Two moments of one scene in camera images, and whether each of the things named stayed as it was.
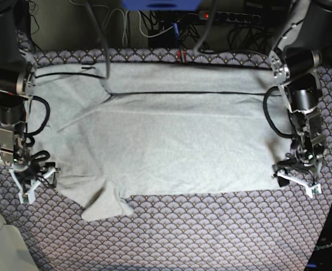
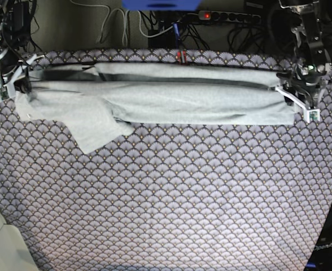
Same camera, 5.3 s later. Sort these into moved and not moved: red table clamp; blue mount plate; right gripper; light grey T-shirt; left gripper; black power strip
Moved: right gripper; left gripper; light grey T-shirt
Not moved: red table clamp; blue mount plate; black power strip
